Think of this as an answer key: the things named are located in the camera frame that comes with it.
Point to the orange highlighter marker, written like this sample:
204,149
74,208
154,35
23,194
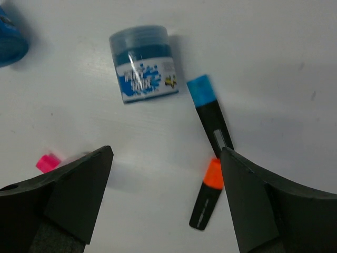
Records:
209,193

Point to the blue highlighter marker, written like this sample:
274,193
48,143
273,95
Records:
210,114

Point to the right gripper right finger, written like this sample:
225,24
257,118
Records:
273,214

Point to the pink highlighter marker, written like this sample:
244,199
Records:
48,162

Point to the blue paint jar with label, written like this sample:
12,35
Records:
143,62

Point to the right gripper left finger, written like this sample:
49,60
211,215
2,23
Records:
56,211

